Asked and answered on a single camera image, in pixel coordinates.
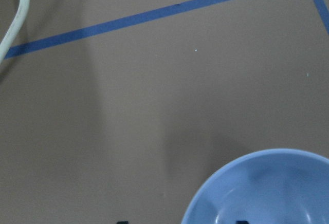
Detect blue bowl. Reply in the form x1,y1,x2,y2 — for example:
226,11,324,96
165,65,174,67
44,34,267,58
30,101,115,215
182,148,328,223

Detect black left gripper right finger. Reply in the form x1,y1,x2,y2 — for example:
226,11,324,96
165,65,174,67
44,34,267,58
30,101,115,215
235,220,247,224

